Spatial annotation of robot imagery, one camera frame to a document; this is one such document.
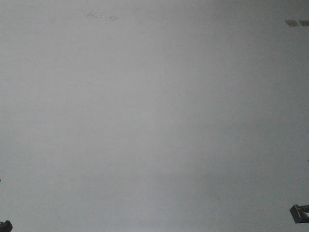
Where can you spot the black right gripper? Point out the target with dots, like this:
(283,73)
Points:
(300,214)

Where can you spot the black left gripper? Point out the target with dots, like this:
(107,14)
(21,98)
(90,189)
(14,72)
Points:
(6,226)

